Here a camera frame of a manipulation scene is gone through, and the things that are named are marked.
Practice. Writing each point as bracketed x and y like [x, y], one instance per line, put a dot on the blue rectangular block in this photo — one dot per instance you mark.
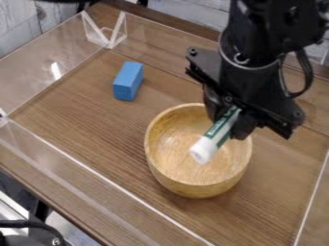
[128, 80]

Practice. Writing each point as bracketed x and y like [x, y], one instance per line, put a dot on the green expo marker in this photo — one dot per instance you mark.
[214, 137]

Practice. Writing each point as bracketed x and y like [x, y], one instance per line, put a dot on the light wooden bowl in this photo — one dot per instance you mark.
[191, 170]

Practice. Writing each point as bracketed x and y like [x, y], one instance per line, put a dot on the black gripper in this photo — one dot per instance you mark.
[250, 89]

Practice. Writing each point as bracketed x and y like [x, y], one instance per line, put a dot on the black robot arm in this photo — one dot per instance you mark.
[268, 32]

